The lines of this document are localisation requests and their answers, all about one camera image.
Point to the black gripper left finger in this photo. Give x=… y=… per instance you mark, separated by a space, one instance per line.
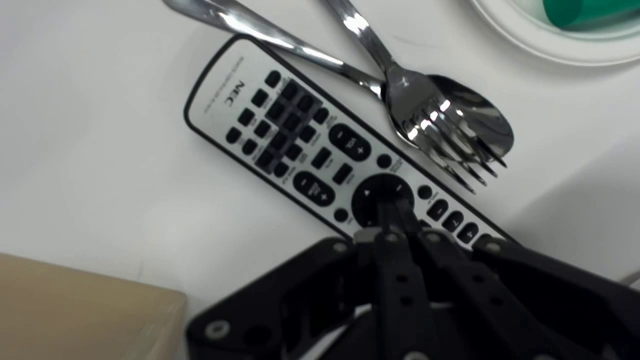
x=373 y=300

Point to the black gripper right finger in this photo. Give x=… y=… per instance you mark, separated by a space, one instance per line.
x=506 y=300

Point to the grey NEC remote control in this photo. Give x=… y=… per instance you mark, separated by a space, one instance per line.
x=301 y=141

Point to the silver metal fork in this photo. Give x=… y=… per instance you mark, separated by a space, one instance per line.
x=406 y=92

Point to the white plate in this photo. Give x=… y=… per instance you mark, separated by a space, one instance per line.
x=553 y=36

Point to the silver metal spoon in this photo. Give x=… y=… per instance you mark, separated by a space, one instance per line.
x=293 y=42

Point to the wooden shape sorter box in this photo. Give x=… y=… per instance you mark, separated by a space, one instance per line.
x=80 y=313

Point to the green plastic cup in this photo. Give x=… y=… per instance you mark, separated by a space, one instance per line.
x=586 y=12

